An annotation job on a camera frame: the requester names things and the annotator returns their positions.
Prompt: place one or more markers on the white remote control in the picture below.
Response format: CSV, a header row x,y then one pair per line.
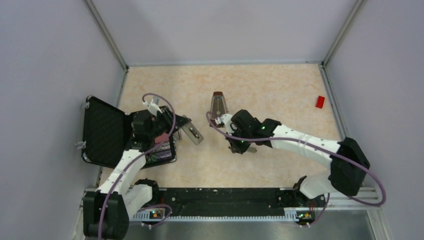
x,y
193,133

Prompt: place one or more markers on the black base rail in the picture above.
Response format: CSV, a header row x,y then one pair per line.
x,y
245,205

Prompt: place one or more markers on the brown wooden metronome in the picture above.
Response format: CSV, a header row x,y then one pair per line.
x,y
218,107

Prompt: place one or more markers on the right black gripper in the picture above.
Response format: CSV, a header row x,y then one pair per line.
x,y
236,147

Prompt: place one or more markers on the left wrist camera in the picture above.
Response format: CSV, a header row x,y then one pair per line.
x,y
153,107

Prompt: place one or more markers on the pink card deck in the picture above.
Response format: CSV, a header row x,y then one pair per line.
x,y
162,138

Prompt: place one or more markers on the grey battery compartment cover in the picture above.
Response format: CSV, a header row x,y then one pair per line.
x,y
252,150

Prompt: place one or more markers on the red small block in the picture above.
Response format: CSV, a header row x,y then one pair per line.
x,y
320,101

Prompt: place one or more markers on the black poker chip case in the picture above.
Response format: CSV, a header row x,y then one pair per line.
x,y
109,131

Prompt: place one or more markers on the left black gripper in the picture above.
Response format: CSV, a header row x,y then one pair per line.
x,y
167,114

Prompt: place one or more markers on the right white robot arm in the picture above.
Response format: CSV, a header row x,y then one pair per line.
x,y
344,160

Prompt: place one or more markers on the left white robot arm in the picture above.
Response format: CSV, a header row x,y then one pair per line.
x,y
129,159

